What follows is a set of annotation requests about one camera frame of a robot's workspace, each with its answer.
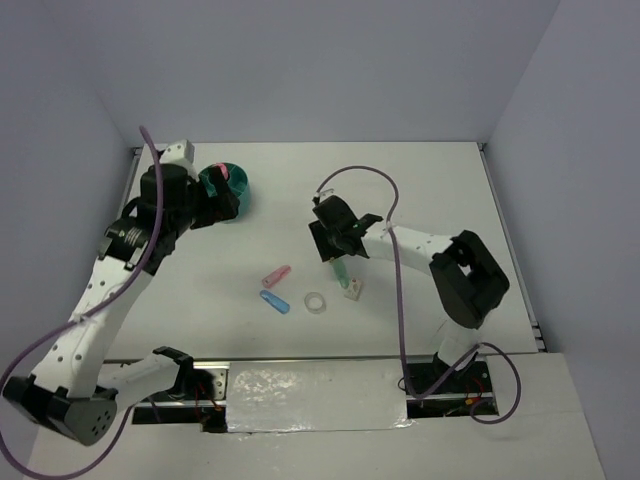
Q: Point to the pink-capped crayon bottle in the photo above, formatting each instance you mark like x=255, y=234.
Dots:
x=223, y=169

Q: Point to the clear tape roll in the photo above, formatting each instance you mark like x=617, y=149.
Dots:
x=315, y=303

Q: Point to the teal round compartment organizer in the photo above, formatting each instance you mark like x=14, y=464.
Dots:
x=238, y=182

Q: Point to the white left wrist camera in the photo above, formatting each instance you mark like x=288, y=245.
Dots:
x=180, y=153

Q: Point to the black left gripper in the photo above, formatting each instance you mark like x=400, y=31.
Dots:
x=225, y=208

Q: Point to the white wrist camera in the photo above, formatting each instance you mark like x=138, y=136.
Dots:
x=180, y=153
x=321, y=194

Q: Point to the blue highlighter pen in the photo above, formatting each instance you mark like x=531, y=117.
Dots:
x=275, y=301

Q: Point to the green highlighter pen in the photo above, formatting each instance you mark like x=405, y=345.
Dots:
x=341, y=273

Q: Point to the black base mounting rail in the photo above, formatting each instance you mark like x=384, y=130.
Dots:
x=453, y=398

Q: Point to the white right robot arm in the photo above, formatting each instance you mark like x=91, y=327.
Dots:
x=470, y=283

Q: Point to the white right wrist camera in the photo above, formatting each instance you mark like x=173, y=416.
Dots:
x=321, y=194

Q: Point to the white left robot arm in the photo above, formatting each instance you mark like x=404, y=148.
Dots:
x=67, y=392

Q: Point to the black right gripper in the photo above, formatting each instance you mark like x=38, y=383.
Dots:
x=325, y=249

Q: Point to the silver foil sheet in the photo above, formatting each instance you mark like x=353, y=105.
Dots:
x=315, y=396

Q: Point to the pink highlighter pen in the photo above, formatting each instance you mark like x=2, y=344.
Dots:
x=275, y=276

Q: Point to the white patterned eraser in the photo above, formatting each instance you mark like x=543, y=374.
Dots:
x=353, y=289

